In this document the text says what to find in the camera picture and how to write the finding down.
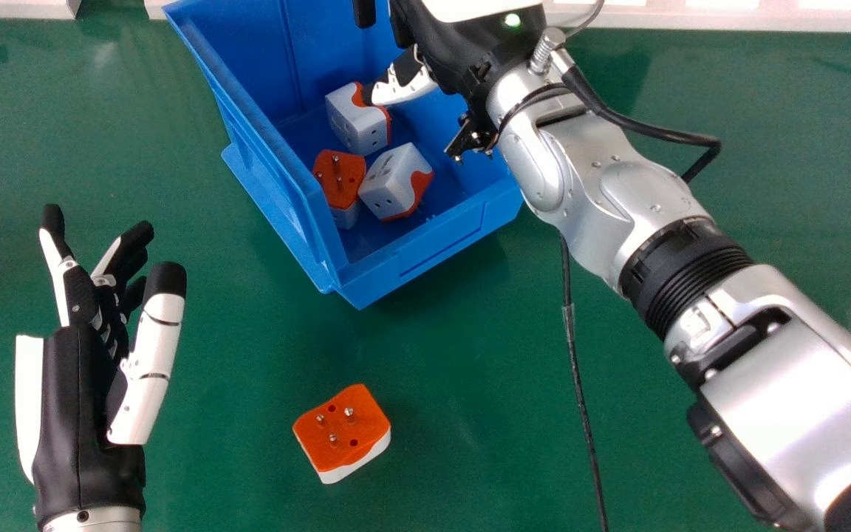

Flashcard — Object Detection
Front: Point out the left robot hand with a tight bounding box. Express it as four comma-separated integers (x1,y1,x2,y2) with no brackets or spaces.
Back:
15,204,188,528

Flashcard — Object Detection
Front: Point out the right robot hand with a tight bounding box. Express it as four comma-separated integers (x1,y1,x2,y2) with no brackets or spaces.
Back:
352,0,553,106

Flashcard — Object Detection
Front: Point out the white-and-orange plug adapter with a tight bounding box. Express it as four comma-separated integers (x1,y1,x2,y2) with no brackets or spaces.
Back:
358,143,434,223
324,81,392,157
312,150,367,231
293,384,392,485

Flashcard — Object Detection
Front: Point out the blue plastic bin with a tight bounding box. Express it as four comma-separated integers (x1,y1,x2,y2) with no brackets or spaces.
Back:
163,0,524,310

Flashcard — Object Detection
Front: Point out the black cable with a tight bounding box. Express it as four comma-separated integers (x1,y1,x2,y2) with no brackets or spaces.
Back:
558,235,610,532

